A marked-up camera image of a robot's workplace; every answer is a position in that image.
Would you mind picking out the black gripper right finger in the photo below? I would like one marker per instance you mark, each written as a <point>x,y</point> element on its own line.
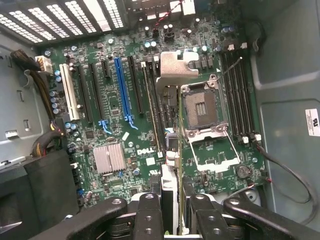
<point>207,217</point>

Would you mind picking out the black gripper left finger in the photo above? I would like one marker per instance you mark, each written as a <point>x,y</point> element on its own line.
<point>147,215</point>

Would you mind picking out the metal socket cover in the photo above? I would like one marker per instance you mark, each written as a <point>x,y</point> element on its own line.
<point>217,167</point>

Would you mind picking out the round coin cell battery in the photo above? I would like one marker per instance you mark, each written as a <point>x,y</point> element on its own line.
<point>244,171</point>

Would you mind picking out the silver finned heat sink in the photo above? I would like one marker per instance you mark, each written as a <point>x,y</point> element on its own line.
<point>110,158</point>

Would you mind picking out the green Dell motherboard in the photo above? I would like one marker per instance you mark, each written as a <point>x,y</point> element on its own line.
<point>112,130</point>

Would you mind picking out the black RAM slot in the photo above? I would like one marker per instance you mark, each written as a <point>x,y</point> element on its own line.
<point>156,95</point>
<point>237,100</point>
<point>151,110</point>
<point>243,97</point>
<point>231,100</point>
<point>250,97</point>

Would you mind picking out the black plastic fan shroud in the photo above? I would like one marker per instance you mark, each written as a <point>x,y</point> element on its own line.
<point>45,190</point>

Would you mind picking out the CPU socket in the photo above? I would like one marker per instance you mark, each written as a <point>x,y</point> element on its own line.
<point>200,107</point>

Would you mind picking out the long black expansion slot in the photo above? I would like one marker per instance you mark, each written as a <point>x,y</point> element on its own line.
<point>85,97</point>
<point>136,87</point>
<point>97,92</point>

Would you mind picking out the blue expansion slot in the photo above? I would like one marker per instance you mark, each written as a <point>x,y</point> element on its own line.
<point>122,87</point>

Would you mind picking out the white certification sticker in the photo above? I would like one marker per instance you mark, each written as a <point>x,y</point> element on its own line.
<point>312,122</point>

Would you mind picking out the white expansion slot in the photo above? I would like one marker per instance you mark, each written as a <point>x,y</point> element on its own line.
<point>68,92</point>

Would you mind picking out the short black expansion slot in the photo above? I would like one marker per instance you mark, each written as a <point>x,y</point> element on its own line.
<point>107,70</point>

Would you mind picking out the metal locking lever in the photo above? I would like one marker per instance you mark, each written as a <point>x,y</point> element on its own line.
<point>231,66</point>

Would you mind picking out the open black PC case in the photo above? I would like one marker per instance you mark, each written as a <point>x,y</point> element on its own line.
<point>287,75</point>

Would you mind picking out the white power connector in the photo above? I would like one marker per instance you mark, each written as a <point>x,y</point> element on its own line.
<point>44,64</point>

